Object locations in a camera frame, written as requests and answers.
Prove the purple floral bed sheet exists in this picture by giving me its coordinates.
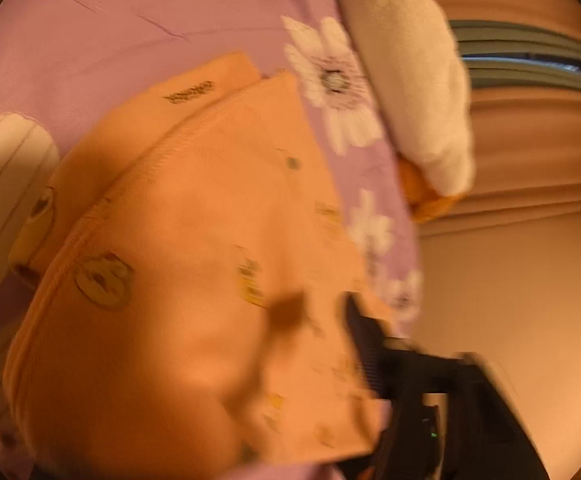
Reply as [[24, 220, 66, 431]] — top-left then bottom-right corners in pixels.
[[0, 0, 420, 479]]

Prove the orange duck print garment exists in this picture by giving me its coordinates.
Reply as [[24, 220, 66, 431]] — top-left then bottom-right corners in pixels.
[[3, 53, 389, 479]]

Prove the white plush duck toy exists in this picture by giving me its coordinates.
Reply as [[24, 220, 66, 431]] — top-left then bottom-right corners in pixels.
[[339, 0, 476, 223]]

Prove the peach window curtain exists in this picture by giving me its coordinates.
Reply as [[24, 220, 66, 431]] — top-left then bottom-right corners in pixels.
[[423, 0, 581, 236]]

